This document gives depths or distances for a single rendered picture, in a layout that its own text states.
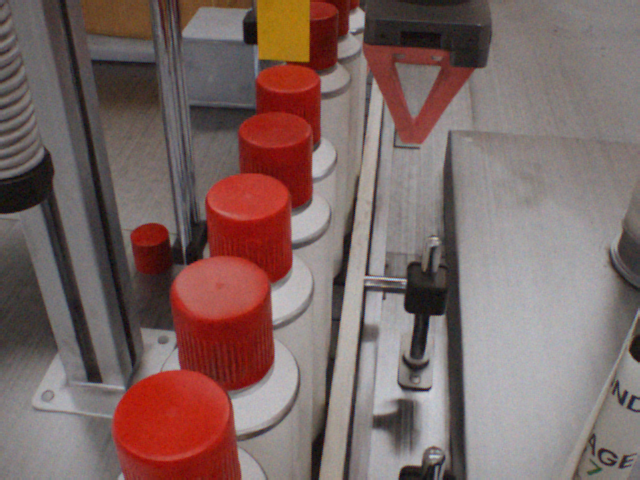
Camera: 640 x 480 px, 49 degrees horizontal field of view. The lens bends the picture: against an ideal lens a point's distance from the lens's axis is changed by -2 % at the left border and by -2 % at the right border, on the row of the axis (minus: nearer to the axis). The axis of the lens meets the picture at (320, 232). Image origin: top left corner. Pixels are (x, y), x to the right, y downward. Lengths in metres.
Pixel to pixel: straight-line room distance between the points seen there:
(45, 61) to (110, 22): 0.67
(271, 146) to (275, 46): 0.13
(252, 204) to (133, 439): 0.11
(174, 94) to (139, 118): 0.46
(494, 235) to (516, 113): 0.33
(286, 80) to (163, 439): 0.21
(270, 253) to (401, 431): 0.27
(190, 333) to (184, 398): 0.03
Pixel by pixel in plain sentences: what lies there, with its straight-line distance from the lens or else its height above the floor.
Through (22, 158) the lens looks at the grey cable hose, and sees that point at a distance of 0.29.
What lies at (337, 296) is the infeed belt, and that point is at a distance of 0.54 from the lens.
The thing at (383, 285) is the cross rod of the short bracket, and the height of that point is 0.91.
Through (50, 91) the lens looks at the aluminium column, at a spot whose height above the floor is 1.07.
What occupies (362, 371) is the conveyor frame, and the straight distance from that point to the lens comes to 0.49.
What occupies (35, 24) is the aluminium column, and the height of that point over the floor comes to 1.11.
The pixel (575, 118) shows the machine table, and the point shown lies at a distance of 0.93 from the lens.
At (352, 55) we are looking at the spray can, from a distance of 0.50.
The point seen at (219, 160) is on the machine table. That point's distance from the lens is 0.79.
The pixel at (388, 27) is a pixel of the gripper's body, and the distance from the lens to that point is 0.38.
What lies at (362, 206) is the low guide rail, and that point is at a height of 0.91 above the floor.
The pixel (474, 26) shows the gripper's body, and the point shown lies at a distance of 0.38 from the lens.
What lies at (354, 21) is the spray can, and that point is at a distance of 0.55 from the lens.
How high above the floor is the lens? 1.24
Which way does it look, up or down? 37 degrees down
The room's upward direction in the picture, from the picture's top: 1 degrees clockwise
